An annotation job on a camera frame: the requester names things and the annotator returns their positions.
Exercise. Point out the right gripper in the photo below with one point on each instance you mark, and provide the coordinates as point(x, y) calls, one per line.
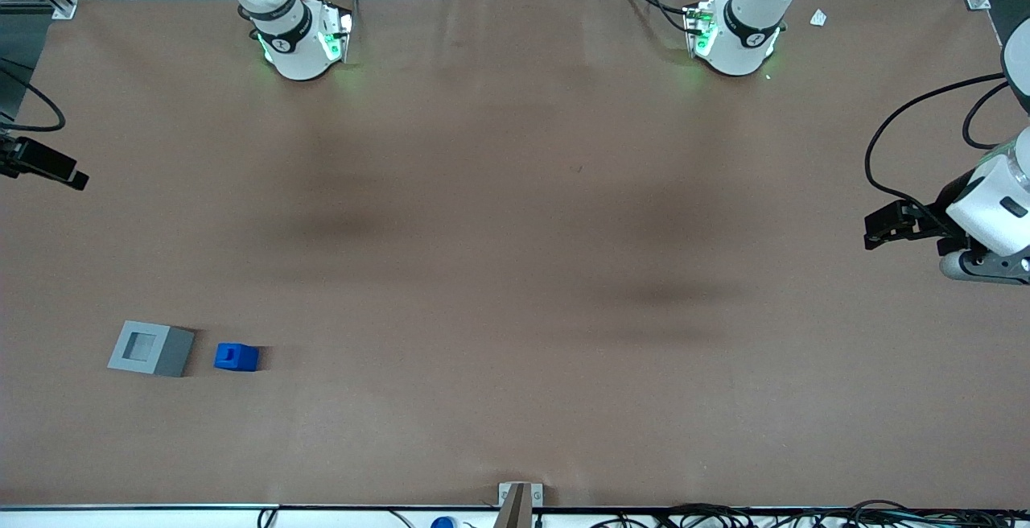
point(22, 156)

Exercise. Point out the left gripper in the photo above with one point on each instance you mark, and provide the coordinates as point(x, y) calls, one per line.
point(949, 193)

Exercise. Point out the blue plastic part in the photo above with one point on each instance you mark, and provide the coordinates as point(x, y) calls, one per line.
point(236, 357)

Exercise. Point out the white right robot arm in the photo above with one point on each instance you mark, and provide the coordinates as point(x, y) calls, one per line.
point(294, 45)

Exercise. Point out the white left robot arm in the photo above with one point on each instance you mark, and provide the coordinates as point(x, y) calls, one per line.
point(744, 33)

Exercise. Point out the gray square base block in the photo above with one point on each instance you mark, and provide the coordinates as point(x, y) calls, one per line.
point(151, 349)

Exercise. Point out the white paper scrap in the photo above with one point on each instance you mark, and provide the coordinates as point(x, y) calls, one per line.
point(818, 18)

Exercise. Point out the brown table cover sheet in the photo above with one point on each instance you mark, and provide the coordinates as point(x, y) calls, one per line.
point(515, 270)

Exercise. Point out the blue round cap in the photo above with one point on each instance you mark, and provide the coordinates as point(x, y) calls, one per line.
point(442, 523)

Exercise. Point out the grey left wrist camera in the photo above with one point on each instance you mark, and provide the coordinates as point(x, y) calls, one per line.
point(978, 267)

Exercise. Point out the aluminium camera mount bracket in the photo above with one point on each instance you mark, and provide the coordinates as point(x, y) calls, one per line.
point(519, 504)

